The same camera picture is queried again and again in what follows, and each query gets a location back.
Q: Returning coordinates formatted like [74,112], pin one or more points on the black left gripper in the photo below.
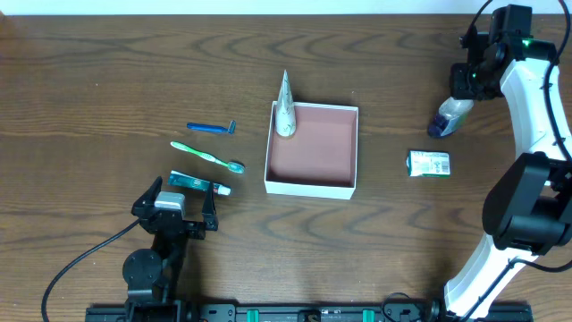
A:
[177,224]

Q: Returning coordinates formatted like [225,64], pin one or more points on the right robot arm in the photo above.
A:
[528,211]

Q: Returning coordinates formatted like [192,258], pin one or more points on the white hair product tube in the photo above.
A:
[284,115]

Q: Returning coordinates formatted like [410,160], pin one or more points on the green white toothbrush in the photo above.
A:
[231,166]

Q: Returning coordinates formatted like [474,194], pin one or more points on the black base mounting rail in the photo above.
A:
[398,311]

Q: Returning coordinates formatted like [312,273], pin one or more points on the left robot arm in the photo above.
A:
[152,274]

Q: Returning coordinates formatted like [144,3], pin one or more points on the clear pump bottle blue liquid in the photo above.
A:
[450,116]

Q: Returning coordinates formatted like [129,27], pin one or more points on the white cardboard box pink inside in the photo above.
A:
[320,159]

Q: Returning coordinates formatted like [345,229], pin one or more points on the green toothpaste tube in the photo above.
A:
[186,181]

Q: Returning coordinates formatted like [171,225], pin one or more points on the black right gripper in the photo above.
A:
[461,83]

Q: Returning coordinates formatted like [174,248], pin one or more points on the blue disposable razor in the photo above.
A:
[230,129]

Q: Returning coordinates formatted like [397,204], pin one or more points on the green white soap box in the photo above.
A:
[428,164]

